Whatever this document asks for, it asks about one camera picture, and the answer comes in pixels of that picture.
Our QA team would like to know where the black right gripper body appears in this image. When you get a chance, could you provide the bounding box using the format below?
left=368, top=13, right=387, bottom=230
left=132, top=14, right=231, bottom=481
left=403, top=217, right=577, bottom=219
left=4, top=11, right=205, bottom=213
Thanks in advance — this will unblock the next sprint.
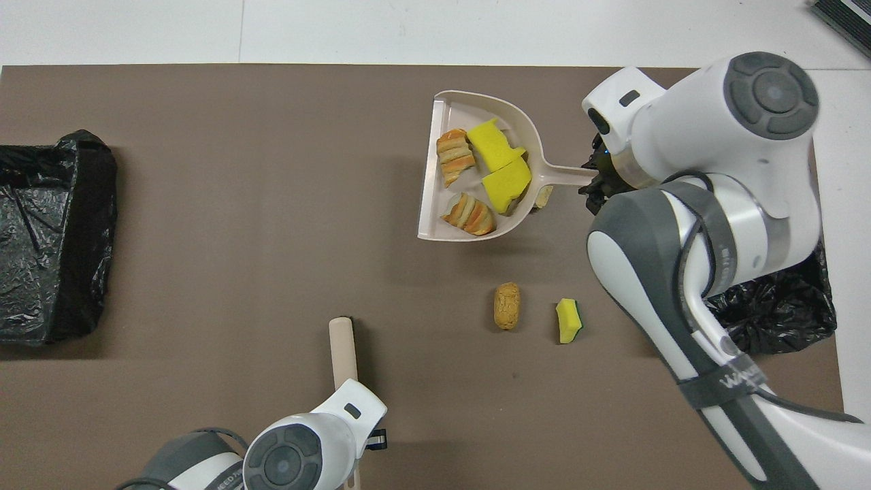
left=593, top=135, right=623, bottom=199

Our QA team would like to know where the large yellow green sponge piece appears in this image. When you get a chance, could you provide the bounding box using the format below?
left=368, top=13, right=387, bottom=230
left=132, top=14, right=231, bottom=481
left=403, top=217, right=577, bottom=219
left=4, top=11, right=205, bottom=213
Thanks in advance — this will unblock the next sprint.
left=481, top=157, right=533, bottom=215

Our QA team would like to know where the beige hand brush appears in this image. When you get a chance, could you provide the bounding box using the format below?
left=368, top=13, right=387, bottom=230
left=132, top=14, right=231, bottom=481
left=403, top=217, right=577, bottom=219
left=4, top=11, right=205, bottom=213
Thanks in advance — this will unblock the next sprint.
left=329, top=316, right=359, bottom=490

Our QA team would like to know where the notched yellow sponge piece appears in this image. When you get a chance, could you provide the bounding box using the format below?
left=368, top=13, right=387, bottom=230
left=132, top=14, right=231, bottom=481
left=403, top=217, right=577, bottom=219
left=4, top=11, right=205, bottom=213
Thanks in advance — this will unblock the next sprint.
left=466, top=118, right=527, bottom=173

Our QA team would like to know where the striped croissant bread piece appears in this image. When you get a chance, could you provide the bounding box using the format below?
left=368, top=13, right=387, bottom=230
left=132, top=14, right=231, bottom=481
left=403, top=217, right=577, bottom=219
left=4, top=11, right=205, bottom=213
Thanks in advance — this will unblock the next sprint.
left=436, top=128, right=477, bottom=189
left=441, top=192, right=497, bottom=237

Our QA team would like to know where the beige plastic dustpan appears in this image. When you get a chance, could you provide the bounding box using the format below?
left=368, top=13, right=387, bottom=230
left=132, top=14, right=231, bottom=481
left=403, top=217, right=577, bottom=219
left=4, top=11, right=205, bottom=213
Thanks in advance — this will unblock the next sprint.
left=416, top=90, right=599, bottom=243

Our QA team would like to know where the black bag lined bin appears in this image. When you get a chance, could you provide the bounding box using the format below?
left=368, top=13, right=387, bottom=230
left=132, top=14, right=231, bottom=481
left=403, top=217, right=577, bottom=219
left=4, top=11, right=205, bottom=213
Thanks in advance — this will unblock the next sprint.
left=704, top=242, right=838, bottom=356
left=0, top=129, right=118, bottom=346

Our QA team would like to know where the small yellow green sponge piece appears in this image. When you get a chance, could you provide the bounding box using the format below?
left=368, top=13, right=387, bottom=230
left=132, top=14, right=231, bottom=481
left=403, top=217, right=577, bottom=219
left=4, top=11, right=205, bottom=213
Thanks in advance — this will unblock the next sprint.
left=555, top=298, right=584, bottom=345

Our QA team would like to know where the brown peanut shaped bread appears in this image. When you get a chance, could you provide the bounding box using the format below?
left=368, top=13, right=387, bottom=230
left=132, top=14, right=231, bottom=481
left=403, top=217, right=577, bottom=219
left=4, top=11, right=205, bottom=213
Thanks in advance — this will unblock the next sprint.
left=493, top=282, right=521, bottom=331

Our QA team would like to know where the brown table mat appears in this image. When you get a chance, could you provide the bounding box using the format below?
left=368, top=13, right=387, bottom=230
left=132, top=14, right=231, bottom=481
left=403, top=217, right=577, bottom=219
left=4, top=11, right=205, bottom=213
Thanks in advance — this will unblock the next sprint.
left=0, top=65, right=855, bottom=490

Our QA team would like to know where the black ribbed device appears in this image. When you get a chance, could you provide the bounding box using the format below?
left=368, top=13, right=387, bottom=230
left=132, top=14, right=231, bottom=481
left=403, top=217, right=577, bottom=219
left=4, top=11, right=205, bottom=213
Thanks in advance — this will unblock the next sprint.
left=810, top=0, right=871, bottom=61

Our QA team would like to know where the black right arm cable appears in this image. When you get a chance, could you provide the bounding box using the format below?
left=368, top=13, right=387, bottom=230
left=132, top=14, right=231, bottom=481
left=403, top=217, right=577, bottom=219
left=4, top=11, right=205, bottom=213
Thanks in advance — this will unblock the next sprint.
left=677, top=170, right=865, bottom=423

